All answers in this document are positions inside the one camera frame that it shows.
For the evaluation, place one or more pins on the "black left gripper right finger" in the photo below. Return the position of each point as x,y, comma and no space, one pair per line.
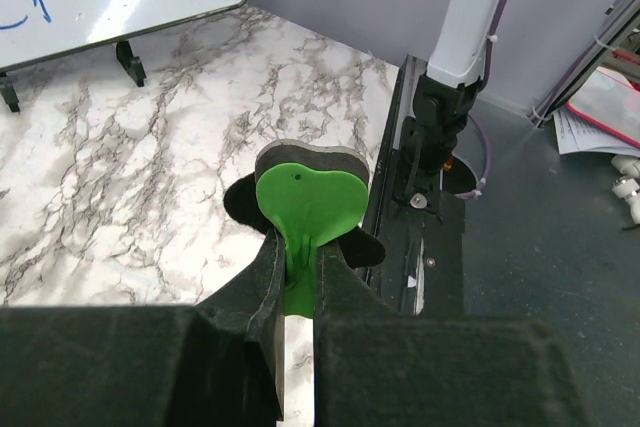
376,367

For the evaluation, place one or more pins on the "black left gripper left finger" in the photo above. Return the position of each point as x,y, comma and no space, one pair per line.
215,363

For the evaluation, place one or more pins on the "green black whiteboard eraser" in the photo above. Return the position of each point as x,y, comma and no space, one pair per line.
311,195

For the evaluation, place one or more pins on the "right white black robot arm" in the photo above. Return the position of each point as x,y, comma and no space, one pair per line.
457,70

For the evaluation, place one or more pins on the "black whiteboard stand foot right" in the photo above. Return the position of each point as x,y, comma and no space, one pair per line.
130,63

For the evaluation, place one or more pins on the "black whiteboard stand foot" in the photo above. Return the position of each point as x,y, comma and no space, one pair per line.
8,93
130,63

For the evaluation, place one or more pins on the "black whiteboard stand foot left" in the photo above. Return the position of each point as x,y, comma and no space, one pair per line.
8,93

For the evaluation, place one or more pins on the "white plastic fittings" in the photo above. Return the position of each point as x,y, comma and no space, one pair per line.
626,187

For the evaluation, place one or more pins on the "pink edged tablet and papers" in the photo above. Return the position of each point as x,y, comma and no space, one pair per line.
602,117

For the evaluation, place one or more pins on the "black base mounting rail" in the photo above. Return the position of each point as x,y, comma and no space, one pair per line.
422,273

